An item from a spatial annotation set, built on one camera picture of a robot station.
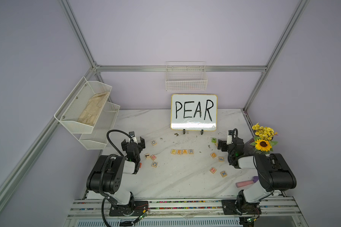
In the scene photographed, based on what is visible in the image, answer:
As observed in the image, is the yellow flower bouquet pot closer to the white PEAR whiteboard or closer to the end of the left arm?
the white PEAR whiteboard

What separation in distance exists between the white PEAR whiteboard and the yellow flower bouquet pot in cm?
31

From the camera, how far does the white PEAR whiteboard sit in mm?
1059
